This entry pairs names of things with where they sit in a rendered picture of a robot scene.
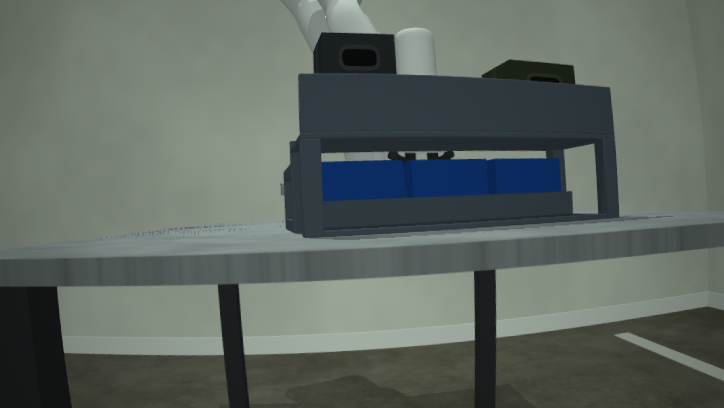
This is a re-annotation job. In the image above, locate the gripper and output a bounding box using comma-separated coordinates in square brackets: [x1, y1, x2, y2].
[387, 151, 455, 162]

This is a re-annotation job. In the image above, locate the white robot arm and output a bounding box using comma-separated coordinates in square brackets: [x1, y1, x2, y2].
[280, 0, 437, 161]

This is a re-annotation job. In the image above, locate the dark grey shelf rack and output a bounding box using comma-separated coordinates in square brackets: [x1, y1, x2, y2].
[280, 73, 619, 238]

